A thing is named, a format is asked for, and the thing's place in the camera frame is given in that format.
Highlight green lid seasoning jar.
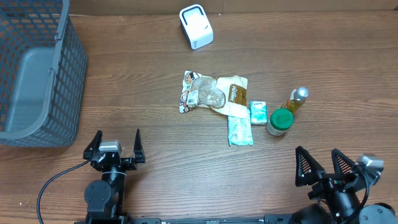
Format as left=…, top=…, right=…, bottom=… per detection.
left=266, top=108, right=294, bottom=136

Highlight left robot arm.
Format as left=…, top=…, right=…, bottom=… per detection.
left=83, top=130, right=146, bottom=223

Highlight Kleenex pocket tissue pack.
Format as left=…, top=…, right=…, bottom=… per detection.
left=250, top=101, right=267, bottom=124

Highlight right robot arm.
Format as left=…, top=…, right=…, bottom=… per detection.
left=289, top=146, right=397, bottom=224

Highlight white barcode scanner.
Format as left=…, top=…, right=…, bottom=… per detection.
left=179, top=4, right=214, bottom=50

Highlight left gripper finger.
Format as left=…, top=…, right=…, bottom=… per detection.
left=134, top=129, right=146, bottom=164
left=83, top=130, right=103, bottom=160

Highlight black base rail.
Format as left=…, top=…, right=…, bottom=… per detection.
left=74, top=213, right=293, bottom=224

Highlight mint green wipes pack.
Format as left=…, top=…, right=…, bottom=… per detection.
left=228, top=116, right=254, bottom=146

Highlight yellow dish soap bottle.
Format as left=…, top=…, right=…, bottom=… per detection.
left=281, top=86, right=309, bottom=114

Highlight grey plastic shopping basket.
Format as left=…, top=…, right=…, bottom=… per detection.
left=1, top=0, right=88, bottom=147

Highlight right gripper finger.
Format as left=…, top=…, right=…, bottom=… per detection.
left=295, top=146, right=326, bottom=187
left=331, top=148, right=355, bottom=174

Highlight brown white snack bag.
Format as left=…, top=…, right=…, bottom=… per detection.
left=179, top=70, right=249, bottom=118

